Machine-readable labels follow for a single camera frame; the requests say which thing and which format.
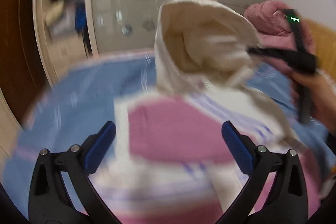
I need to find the pink and cream hooded jacket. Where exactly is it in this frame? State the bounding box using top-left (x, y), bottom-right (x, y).
top-left (89, 0), bottom-right (324, 224)

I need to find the person's right hand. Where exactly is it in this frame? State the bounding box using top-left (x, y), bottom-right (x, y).
top-left (290, 70), bottom-right (335, 136)

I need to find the rolled pink quilt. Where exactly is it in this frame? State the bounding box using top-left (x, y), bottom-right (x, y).
top-left (244, 0), bottom-right (316, 77)

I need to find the wooden headboard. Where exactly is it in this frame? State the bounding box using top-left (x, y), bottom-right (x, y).
top-left (305, 19), bottom-right (336, 81)

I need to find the blue striped bed sheet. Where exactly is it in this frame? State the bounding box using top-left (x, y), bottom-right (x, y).
top-left (2, 54), bottom-right (335, 215)

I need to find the brown wooden door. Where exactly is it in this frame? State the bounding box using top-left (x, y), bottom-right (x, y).
top-left (1, 0), bottom-right (48, 123)

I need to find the clear plastic storage box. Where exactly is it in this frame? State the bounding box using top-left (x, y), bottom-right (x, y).
top-left (49, 8), bottom-right (76, 39)

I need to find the blue garment in wardrobe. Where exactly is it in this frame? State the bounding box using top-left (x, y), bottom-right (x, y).
top-left (75, 3), bottom-right (87, 33)

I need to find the beige crumpled cloth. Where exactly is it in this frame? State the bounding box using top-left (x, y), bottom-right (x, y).
top-left (44, 0), bottom-right (65, 26)

